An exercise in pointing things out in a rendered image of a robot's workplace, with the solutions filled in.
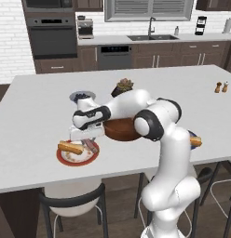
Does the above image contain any silver coffee machine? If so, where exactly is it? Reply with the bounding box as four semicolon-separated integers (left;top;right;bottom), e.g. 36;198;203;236
76;14;95;41

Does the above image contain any black and white appliance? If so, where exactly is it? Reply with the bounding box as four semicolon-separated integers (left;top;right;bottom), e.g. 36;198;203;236
194;15;208;36

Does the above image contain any red rimmed white plate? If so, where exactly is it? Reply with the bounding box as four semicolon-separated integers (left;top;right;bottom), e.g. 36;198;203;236
56;139;101;167

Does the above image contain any black wall oven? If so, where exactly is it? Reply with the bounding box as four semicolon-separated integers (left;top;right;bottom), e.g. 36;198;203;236
24;12;79;60

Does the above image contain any brown wall cupboard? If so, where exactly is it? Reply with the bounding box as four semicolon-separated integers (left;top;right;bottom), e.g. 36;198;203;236
73;0;104;13
195;0;231;12

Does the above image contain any brown wooden bowl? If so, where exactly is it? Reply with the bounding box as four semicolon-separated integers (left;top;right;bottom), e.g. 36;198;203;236
102;117;143;143

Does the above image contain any grey bowl with blueberries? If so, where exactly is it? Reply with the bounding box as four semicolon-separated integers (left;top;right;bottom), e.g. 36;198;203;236
69;90;97;104

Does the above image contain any reddish brown sausage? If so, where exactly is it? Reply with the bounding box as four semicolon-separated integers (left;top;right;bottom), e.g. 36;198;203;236
81;139;100;154

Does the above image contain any steel sink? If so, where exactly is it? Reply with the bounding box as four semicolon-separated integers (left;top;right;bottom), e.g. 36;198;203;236
126;33;180;42

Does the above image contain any grey dishwasher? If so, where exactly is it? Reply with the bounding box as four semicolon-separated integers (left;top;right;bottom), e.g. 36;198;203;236
96;44;133;72

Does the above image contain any white paper towel roll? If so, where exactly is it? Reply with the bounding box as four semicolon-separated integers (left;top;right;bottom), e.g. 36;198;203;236
222;17;231;34

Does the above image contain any potted succulent plant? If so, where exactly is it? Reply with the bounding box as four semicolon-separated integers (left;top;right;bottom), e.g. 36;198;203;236
110;77;135;99

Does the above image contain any brown pepper shaker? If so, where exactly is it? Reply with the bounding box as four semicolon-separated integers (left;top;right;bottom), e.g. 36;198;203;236
213;81;223;94

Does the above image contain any blue plate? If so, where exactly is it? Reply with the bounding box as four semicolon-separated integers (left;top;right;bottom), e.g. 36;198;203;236
187;129;199;152

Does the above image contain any brown drawer under oven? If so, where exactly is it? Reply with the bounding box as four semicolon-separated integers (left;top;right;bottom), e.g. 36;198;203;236
34;57;79;75

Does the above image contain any golden brown bun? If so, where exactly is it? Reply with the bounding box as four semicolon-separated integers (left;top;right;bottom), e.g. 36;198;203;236
189;136;203;148
57;140;85;155

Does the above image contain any brown salt shaker white top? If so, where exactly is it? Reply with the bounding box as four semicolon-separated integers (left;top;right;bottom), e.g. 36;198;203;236
221;81;230;94

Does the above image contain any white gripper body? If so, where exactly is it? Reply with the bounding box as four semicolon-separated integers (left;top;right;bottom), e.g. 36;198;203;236
69;125;106;141

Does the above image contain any brown narrow base cupboard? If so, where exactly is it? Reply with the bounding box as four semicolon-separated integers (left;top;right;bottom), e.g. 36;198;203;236
76;45;99;73

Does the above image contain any window with blinds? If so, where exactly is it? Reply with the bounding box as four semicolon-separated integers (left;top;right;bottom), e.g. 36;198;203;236
103;0;195;23

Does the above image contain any brown base cupboards run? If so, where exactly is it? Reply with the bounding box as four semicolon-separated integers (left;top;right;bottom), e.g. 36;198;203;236
131;40;231;74

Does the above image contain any black microwave oven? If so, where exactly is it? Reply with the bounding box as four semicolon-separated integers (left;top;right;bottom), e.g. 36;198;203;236
20;0;75;14

